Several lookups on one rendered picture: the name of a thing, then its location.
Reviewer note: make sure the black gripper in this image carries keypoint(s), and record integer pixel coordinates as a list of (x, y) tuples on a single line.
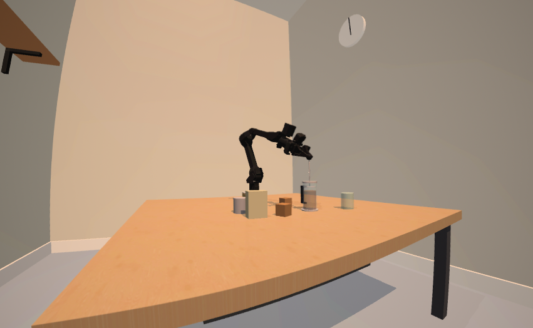
[(296, 150)]

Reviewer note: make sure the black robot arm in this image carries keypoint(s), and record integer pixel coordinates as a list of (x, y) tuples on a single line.
[(256, 173)]

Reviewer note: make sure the brown cube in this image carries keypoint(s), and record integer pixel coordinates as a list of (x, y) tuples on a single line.
[(283, 209), (285, 200)]

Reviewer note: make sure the tan rectangular block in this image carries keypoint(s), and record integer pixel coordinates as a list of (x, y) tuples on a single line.
[(256, 204)]

